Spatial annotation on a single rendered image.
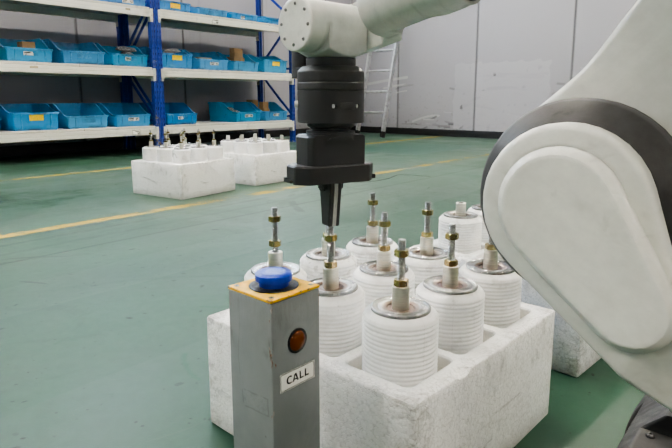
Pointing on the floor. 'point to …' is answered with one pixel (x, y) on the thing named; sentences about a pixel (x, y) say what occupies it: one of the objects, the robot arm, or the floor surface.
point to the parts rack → (106, 11)
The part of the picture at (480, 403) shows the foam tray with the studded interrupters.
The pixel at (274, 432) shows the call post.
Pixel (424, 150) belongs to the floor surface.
